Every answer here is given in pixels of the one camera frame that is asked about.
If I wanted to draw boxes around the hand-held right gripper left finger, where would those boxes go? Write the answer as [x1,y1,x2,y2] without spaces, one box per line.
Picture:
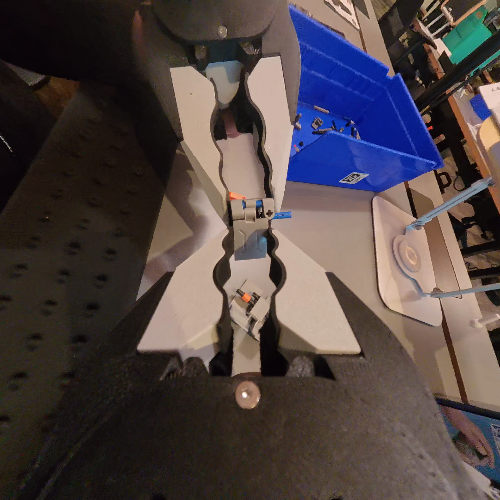
[137,228,233,354]

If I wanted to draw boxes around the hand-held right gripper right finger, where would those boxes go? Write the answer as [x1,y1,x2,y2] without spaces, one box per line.
[267,228,362,355]

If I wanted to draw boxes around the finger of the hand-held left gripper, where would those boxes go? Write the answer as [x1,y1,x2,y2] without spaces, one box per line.
[170,66,232,227]
[242,54,294,202]

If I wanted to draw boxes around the grey block module blue pin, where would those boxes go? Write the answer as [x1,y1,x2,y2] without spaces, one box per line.
[228,197,292,261]

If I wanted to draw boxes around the person's left forearm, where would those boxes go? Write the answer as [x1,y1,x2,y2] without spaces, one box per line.
[0,0,137,84]

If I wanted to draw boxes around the person's left hand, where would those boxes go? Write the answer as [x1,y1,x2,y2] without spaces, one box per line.
[222,109,245,138]

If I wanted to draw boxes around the small dark block parts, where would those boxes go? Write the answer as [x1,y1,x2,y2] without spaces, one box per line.
[291,103,362,153]

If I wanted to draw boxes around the small grey panel orange pin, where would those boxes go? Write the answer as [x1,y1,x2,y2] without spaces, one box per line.
[230,278,271,341]

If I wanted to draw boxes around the blue plastic bin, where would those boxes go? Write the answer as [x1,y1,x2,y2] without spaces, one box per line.
[287,4,445,193]

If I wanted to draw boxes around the black and white sheet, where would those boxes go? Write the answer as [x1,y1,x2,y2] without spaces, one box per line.
[324,0,361,30]

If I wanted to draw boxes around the blue robot kit box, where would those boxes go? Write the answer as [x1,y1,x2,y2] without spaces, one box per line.
[437,398,500,487]

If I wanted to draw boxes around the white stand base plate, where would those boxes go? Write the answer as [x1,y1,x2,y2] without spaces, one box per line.
[371,195,444,327]

